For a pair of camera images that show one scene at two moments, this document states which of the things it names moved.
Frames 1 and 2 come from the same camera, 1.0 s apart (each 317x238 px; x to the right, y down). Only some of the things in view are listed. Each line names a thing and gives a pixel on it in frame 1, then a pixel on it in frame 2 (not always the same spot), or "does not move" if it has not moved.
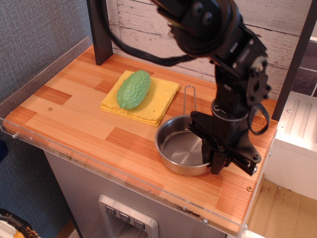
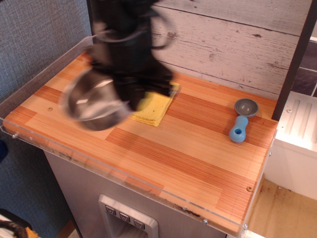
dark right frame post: [296, 62] does not move
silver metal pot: [179, 149] → [92, 100]
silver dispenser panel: [119, 221] does not move
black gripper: [229, 133] → [123, 50]
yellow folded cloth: [152, 108] does not move
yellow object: [19, 234] → [30, 233]
